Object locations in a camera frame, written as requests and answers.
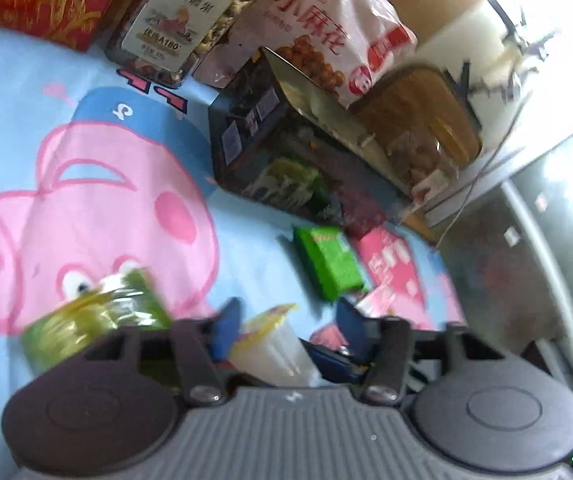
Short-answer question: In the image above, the cashew jar gold lid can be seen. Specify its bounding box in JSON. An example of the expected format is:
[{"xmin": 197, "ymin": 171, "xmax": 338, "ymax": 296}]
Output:
[{"xmin": 104, "ymin": 0, "xmax": 268, "ymax": 87}]

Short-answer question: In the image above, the brown woven mat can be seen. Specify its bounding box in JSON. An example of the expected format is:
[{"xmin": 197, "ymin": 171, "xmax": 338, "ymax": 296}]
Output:
[{"xmin": 351, "ymin": 62, "xmax": 485, "ymax": 166}]

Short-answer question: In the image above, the green snack packet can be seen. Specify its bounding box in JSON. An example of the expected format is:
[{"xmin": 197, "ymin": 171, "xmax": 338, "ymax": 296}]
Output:
[
  {"xmin": 293, "ymin": 224, "xmax": 368, "ymax": 302},
  {"xmin": 19, "ymin": 267, "xmax": 173, "ymax": 377}
]

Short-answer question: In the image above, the white power strip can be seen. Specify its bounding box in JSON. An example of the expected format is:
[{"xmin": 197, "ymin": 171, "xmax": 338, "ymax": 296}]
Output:
[{"xmin": 483, "ymin": 45, "xmax": 523, "ymax": 92}]

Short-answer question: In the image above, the white jelly cup yellow lid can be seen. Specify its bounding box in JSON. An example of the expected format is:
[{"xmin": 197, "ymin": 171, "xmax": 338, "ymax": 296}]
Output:
[{"xmin": 229, "ymin": 302, "xmax": 323, "ymax": 389}]

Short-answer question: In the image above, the dark tin box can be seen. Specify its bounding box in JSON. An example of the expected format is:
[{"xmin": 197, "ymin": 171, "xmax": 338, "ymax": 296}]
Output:
[{"xmin": 208, "ymin": 46, "xmax": 418, "ymax": 242}]

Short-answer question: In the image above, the pink snack packet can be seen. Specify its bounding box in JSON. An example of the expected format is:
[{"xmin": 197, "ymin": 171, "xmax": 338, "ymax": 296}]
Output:
[{"xmin": 355, "ymin": 229, "xmax": 429, "ymax": 318}]

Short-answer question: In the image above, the pecan jar yellow lid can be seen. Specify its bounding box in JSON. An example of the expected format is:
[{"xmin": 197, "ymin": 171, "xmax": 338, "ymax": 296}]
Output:
[{"xmin": 383, "ymin": 115, "xmax": 478, "ymax": 202}]

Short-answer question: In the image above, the cartoon pig printed blanket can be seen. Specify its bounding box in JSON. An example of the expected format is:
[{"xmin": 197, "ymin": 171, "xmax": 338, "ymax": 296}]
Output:
[{"xmin": 0, "ymin": 20, "xmax": 473, "ymax": 480}]

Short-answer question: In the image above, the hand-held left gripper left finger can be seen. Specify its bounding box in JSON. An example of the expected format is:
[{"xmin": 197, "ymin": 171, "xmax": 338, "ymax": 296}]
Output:
[{"xmin": 84, "ymin": 297, "xmax": 243, "ymax": 408}]

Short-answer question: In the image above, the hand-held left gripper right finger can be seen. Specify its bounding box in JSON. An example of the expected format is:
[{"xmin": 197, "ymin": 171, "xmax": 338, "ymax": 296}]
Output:
[{"xmin": 336, "ymin": 299, "xmax": 506, "ymax": 407}]

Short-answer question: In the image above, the large pink snack bag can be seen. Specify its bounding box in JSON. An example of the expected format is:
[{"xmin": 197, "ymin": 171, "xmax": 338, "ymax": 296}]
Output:
[{"xmin": 191, "ymin": 0, "xmax": 421, "ymax": 112}]

